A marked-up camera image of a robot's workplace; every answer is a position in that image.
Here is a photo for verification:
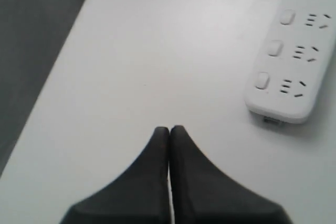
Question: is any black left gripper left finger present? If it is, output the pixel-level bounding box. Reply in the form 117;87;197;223
61;126;170;223

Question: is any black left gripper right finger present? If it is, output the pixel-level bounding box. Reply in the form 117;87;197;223
170;125;291;223

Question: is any white power strip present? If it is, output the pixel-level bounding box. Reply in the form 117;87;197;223
245;0;335;124

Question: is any grey backdrop cloth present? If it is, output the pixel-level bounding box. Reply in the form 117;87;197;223
1;0;85;168

